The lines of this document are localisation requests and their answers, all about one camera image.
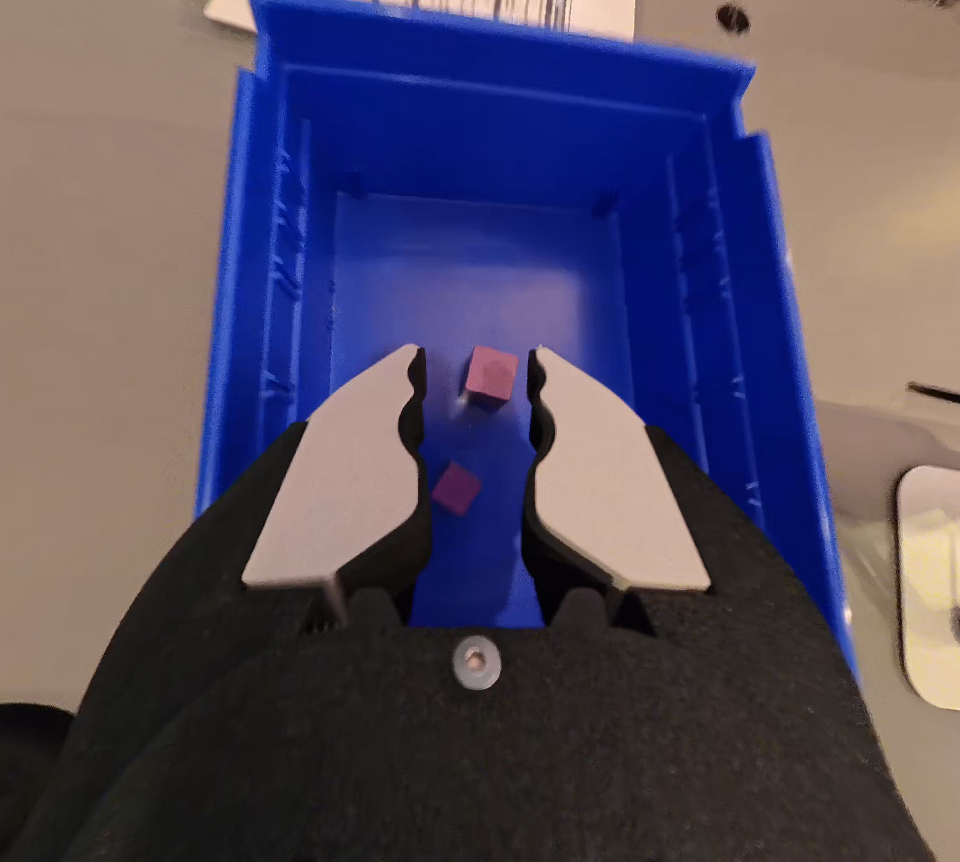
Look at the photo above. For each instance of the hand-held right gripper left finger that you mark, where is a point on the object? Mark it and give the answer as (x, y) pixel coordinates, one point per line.
(337, 502)

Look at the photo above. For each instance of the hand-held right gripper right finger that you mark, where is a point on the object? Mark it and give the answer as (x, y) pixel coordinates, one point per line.
(615, 502)

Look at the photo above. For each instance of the purple wooden cube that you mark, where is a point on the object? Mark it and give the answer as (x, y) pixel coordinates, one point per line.
(491, 378)
(456, 489)

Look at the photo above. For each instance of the blue plastic bin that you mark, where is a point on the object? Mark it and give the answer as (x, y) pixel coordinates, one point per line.
(487, 262)

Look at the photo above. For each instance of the black mesh chair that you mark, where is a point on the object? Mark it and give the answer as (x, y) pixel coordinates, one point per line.
(30, 764)

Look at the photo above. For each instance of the black desk grommet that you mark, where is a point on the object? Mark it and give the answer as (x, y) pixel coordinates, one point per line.
(733, 19)

